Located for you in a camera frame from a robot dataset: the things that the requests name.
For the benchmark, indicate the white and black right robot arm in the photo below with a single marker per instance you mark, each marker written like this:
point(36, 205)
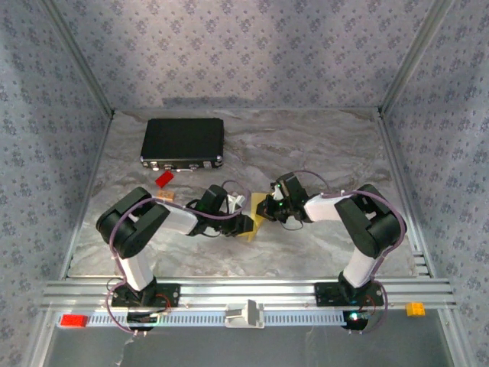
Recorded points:
point(321, 208)

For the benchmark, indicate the black hard case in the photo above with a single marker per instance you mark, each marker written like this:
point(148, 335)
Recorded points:
point(181, 137)

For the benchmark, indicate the red toy brick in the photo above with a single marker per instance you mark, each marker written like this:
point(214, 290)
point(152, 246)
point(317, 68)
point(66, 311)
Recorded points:
point(74, 320)

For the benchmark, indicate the black control board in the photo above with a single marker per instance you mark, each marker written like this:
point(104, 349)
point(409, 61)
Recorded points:
point(141, 320)
point(355, 322)

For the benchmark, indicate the aluminium frame post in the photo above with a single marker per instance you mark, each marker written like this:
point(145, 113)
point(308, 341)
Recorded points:
point(81, 57)
point(413, 57)

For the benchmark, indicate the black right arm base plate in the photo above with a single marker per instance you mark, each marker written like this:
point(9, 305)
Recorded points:
point(324, 294)

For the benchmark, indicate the white centre bracket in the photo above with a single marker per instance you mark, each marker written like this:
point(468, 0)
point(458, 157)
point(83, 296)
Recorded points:
point(244, 315)

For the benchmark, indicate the yellow toy brick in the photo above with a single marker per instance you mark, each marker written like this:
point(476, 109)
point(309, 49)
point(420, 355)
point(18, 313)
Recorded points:
point(415, 309)

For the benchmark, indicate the aluminium mounting rail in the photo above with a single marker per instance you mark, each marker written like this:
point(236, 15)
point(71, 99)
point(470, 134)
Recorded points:
point(229, 290)

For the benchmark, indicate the small red block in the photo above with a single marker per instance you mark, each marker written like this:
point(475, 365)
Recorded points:
point(164, 179)

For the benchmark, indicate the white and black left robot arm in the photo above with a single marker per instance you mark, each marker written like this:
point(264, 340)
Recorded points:
point(177, 219)

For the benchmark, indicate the black left control board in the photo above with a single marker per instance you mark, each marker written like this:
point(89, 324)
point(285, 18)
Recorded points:
point(141, 320)

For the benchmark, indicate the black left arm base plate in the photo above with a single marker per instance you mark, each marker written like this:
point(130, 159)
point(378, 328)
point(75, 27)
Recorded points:
point(170, 296)

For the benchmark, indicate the aluminium side rail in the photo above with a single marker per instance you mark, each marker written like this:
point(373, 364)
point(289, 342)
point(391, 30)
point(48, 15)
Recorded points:
point(403, 183)
point(88, 195)

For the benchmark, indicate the small tan wooden block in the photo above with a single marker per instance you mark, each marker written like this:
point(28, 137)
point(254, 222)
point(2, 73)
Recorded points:
point(166, 195)

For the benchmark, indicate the black right control board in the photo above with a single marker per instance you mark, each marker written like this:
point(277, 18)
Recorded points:
point(355, 322)

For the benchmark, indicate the yellow paper sheet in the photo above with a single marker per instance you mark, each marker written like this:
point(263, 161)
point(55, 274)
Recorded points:
point(254, 228)

